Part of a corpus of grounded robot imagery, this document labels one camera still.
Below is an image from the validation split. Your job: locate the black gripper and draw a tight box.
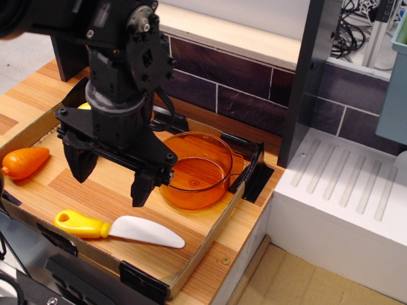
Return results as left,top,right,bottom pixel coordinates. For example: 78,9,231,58
55,83,177,207

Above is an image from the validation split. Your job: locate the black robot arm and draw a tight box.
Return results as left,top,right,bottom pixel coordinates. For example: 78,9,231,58
1,1,177,207

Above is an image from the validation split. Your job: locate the orange transparent plastic pot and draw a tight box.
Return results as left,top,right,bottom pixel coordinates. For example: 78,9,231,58
160,132,244,210

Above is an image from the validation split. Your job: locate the cardboard fence with black tape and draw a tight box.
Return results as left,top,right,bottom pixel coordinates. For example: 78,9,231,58
0,76,275,302

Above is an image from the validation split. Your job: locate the yellow toy potato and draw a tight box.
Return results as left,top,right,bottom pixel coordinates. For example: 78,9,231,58
78,102,92,110

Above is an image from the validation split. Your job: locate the orange toy carrot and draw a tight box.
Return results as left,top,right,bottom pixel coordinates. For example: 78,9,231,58
1,147,50,180

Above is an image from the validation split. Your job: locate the white dish drainer sink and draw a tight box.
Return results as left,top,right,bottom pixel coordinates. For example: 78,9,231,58
268,129,406,302

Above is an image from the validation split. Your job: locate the teal plastic bin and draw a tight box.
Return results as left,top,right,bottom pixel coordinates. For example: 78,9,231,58
376,12,406,145

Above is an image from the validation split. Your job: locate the yellow handled white toy knife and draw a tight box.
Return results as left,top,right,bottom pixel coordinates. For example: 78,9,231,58
53,210,186,249

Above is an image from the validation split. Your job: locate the dark grey vertical post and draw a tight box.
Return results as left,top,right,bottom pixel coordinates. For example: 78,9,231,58
277,0,342,168

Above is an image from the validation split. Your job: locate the black cables bundle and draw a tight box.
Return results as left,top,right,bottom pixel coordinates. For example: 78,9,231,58
330,0,379,60

